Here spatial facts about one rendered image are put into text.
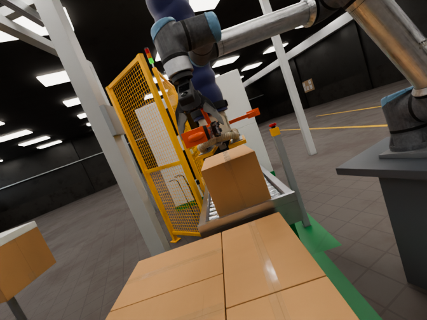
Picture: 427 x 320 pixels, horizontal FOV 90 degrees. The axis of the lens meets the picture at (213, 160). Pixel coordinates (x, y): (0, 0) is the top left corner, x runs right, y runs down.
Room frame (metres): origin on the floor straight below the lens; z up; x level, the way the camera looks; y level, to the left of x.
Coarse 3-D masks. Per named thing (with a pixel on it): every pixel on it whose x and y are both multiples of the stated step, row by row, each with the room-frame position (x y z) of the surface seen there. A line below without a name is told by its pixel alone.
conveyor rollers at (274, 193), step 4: (268, 184) 1.84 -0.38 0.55; (268, 188) 1.75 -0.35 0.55; (272, 188) 1.74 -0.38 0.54; (272, 192) 1.65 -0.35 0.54; (276, 192) 1.59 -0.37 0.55; (272, 196) 1.57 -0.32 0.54; (276, 196) 1.56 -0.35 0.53; (212, 204) 1.87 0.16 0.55; (212, 208) 1.78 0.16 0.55; (212, 212) 1.70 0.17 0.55; (216, 212) 1.68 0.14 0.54; (212, 216) 1.61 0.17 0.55; (216, 216) 1.60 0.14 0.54
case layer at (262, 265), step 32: (256, 224) 1.24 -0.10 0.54; (160, 256) 1.31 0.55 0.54; (192, 256) 1.17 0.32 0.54; (224, 256) 1.05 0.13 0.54; (256, 256) 0.95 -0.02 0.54; (288, 256) 0.87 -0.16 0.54; (128, 288) 1.09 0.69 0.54; (160, 288) 0.99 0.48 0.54; (192, 288) 0.90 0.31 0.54; (224, 288) 0.84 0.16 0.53; (256, 288) 0.76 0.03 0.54; (288, 288) 0.71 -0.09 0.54; (320, 288) 0.65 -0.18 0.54
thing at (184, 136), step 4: (196, 128) 0.67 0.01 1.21; (200, 128) 0.66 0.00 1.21; (204, 128) 0.68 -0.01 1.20; (188, 132) 0.67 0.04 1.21; (192, 132) 0.67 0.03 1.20; (196, 132) 0.67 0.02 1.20; (204, 132) 0.66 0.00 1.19; (208, 132) 0.74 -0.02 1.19; (184, 136) 0.67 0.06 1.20; (188, 136) 0.67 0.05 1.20; (208, 136) 0.71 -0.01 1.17; (184, 140) 0.68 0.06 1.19; (196, 140) 0.67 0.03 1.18; (200, 140) 0.67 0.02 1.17; (204, 140) 0.67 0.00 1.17; (188, 144) 0.67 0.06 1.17; (192, 144) 0.67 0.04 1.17; (196, 144) 0.67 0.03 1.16; (188, 148) 0.68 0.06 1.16
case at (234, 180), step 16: (208, 160) 1.84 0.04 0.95; (224, 160) 1.52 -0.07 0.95; (240, 160) 1.44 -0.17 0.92; (256, 160) 1.43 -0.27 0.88; (208, 176) 1.45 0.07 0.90; (224, 176) 1.45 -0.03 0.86; (240, 176) 1.44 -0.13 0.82; (256, 176) 1.43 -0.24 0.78; (224, 192) 1.45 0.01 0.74; (240, 192) 1.44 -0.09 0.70; (256, 192) 1.44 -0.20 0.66; (224, 208) 1.45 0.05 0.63; (240, 208) 1.45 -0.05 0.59
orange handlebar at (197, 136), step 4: (252, 112) 1.29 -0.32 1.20; (256, 112) 1.30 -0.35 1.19; (240, 116) 1.31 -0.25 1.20; (244, 116) 1.30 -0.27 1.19; (248, 116) 1.30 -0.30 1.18; (232, 120) 1.31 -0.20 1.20; (236, 120) 1.31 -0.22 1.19; (200, 132) 0.66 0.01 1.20; (192, 136) 0.66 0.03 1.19; (196, 136) 0.65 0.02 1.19; (200, 136) 0.65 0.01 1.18; (204, 136) 0.66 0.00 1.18; (188, 140) 0.67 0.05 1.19; (192, 140) 0.66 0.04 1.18
